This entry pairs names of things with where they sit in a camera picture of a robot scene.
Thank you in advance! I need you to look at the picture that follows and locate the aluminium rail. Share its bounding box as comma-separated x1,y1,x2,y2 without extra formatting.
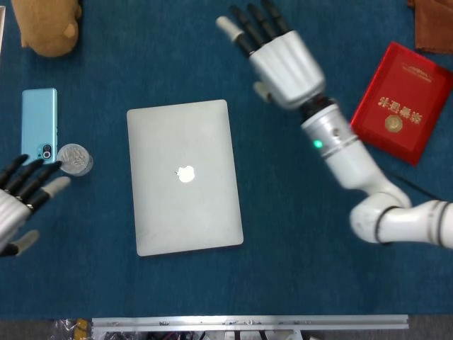
91,314,410,332

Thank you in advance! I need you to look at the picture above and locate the white board with metal frame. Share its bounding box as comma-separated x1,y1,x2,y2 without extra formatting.
0,6,7,60

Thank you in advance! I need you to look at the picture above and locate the clear round plastic jar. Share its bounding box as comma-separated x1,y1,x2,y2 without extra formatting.
57,142,94,177

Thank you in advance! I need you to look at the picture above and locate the silver laptop with apple logo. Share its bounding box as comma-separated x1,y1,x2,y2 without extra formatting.
126,99,244,257

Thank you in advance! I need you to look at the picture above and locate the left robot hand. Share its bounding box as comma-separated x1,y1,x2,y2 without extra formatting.
0,154,72,258

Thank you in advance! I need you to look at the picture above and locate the brown plush toy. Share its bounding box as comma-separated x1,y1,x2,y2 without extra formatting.
10,0,83,58

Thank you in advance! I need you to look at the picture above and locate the clear bag with yellow content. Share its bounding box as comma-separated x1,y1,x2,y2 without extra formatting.
49,317,93,340

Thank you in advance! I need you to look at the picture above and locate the red certificate folder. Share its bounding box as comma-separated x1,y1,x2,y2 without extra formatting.
350,41,453,166

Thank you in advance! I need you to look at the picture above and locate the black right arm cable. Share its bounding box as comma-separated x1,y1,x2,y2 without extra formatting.
395,172,444,201

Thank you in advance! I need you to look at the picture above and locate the light blue smartphone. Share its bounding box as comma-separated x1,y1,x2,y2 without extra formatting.
20,88,58,166

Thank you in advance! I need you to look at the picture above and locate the teal table cover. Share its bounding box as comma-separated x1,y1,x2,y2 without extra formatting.
0,0,453,322

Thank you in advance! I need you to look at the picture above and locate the brown cloth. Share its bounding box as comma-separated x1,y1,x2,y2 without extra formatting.
406,0,453,55

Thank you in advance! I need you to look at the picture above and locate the cable bundle under rail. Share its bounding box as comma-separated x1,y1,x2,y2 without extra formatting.
147,329,309,340

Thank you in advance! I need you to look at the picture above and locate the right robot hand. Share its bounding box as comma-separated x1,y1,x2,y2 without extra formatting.
215,0,326,111

